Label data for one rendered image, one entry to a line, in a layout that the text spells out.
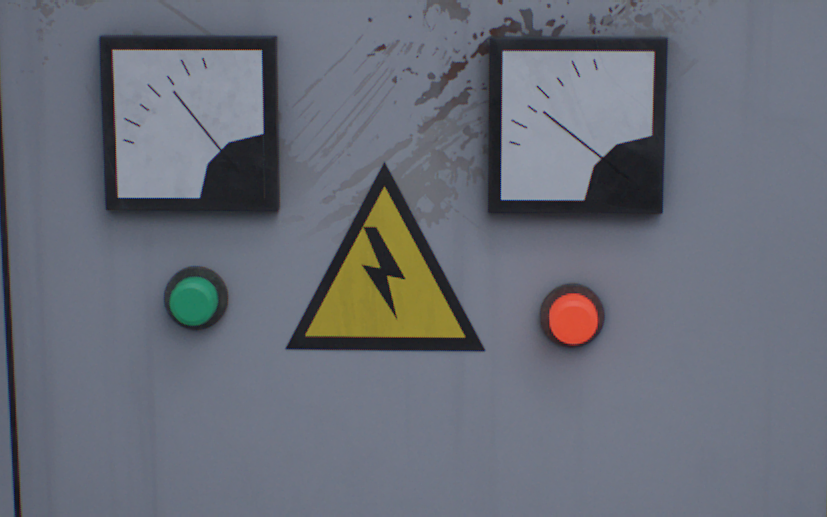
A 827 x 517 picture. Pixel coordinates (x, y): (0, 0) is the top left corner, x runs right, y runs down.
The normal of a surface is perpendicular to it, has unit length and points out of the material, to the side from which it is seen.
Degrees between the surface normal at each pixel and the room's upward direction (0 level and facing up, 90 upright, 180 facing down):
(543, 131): 90
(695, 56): 90
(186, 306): 90
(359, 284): 90
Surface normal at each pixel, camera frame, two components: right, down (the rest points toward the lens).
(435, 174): -0.04, 0.21
